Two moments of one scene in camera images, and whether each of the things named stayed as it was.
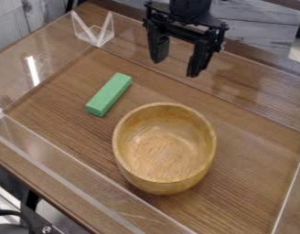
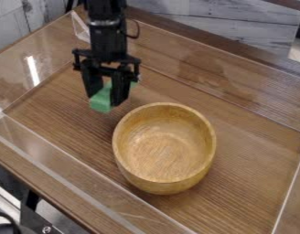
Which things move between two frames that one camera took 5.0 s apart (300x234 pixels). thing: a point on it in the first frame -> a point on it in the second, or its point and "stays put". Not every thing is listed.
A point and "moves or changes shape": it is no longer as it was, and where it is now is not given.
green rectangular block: [108, 94] moves or changes shape
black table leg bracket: [37, 225] stays put
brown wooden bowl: [164, 144] stays put
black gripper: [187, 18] -> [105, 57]
